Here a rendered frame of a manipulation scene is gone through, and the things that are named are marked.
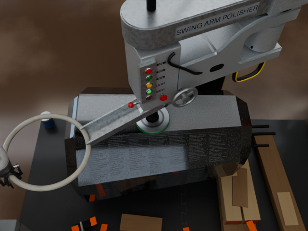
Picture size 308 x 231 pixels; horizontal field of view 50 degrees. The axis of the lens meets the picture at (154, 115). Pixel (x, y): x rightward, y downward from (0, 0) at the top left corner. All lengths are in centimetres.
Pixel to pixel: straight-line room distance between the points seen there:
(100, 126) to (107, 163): 26
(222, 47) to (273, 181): 145
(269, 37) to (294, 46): 203
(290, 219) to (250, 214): 34
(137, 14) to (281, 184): 191
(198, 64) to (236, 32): 23
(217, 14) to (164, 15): 22
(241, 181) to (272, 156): 43
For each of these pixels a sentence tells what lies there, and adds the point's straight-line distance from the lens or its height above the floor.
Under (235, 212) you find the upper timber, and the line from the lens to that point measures 254.
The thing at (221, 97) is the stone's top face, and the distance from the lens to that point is 222.
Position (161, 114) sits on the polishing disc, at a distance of 208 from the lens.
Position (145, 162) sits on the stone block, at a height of 67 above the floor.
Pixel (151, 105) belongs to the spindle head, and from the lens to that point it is 173.
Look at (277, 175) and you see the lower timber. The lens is 286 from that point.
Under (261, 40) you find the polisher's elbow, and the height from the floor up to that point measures 132.
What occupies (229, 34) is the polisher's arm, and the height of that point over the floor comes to 145.
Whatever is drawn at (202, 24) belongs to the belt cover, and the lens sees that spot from 145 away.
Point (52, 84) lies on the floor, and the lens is 341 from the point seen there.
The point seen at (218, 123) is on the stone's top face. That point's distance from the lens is 211.
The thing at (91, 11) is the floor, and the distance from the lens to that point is 405.
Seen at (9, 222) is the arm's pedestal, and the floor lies 80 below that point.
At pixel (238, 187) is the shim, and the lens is 259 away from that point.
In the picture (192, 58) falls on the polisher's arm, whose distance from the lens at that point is 164.
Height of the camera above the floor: 259
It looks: 58 degrees down
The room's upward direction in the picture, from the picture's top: straight up
